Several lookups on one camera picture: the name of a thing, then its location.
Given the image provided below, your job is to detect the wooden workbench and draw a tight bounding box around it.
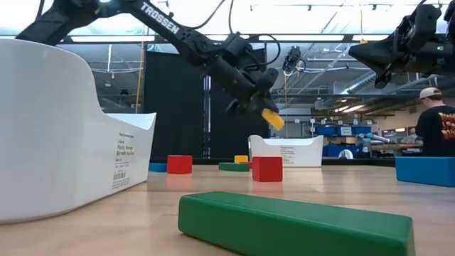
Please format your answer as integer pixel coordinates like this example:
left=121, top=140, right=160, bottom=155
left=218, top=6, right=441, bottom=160
left=370, top=142, right=424, bottom=152

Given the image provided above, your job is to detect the white plastic storage bin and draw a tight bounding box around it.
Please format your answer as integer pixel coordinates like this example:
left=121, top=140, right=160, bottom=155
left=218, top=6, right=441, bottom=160
left=0, top=38, right=157, bottom=225
left=247, top=134, right=324, bottom=168

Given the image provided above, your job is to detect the long green block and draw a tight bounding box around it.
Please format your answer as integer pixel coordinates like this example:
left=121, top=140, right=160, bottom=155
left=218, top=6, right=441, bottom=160
left=177, top=191, right=416, bottom=256

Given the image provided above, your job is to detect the person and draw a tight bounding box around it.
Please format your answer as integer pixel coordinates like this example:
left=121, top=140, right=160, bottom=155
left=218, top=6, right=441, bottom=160
left=414, top=87, right=455, bottom=157

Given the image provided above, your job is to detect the yellow rectangular block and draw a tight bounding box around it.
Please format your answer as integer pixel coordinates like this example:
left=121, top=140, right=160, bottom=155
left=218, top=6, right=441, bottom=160
left=262, top=108, right=285, bottom=132

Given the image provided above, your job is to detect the red cube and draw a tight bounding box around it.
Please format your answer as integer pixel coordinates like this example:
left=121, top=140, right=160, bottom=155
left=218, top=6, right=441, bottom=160
left=251, top=155, right=284, bottom=183
left=166, top=154, right=193, bottom=175

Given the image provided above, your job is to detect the yellow vertical strap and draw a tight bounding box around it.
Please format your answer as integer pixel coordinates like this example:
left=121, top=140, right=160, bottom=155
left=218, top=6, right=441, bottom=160
left=134, top=41, right=146, bottom=114

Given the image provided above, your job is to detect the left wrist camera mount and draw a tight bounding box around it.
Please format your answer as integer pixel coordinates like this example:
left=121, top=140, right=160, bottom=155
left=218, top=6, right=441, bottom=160
left=254, top=68, right=280, bottom=95

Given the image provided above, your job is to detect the black partition panel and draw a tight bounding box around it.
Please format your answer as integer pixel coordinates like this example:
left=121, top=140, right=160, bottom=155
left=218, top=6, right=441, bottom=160
left=208, top=49, right=270, bottom=160
left=144, top=49, right=206, bottom=160

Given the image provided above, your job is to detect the black hanging camera rig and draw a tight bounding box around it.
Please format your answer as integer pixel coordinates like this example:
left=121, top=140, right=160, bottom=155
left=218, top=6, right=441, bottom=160
left=282, top=45, right=307, bottom=77

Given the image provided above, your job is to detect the silver ventilation duct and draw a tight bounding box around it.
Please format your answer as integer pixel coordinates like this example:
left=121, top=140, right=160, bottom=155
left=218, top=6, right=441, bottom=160
left=339, top=70, right=378, bottom=95

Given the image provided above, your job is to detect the blue rectangular block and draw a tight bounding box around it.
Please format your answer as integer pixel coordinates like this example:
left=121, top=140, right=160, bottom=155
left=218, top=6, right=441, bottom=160
left=395, top=156, right=455, bottom=188
left=148, top=162, right=168, bottom=174

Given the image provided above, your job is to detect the ceiling light bar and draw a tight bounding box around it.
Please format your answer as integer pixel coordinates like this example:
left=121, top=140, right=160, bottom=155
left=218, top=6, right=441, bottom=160
left=258, top=34, right=345, bottom=42
left=70, top=35, right=156, bottom=43
left=351, top=34, right=390, bottom=41

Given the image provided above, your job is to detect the blue cabinet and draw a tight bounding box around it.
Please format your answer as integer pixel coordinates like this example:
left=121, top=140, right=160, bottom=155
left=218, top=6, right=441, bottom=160
left=322, top=144, right=363, bottom=158

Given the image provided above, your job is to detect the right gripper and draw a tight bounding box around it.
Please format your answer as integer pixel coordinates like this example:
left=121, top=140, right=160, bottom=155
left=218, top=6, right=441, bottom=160
left=348, top=38, right=455, bottom=90

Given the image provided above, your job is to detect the black aluminium table frame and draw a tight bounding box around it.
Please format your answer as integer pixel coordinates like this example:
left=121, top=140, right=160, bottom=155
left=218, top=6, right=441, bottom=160
left=149, top=157, right=455, bottom=168

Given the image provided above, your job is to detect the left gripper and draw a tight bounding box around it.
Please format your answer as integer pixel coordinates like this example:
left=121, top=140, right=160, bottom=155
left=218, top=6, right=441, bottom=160
left=227, top=90, right=280, bottom=117

